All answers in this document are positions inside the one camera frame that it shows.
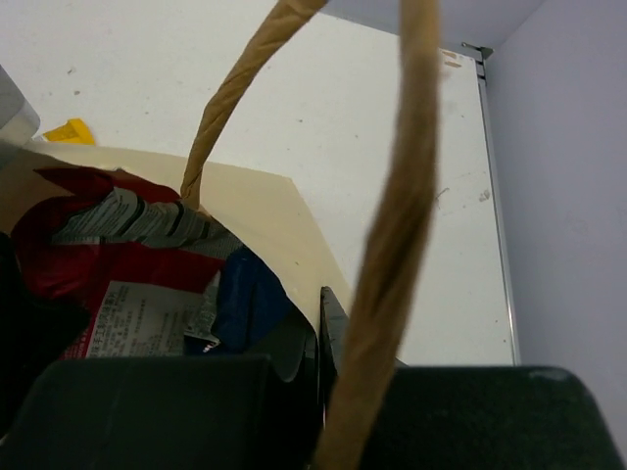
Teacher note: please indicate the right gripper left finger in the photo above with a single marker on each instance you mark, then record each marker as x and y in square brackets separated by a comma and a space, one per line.
[262, 409]

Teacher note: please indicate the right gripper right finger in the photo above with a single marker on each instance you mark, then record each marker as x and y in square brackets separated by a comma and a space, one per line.
[518, 417]

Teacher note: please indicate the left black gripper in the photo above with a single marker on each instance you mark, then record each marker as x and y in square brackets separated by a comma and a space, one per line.
[34, 333]

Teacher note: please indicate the pink white snack bag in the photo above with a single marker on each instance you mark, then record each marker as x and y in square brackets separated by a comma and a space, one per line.
[126, 249]

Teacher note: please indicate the blue Doritos bag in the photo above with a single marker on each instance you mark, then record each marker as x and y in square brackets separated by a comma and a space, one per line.
[251, 302]

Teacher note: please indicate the yellow snack bar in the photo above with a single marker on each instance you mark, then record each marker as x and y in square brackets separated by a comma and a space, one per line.
[73, 131]

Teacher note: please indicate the beige paper bag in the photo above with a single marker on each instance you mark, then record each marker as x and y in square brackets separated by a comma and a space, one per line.
[284, 235]

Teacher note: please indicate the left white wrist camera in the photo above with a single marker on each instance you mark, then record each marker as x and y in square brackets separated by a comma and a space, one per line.
[18, 119]

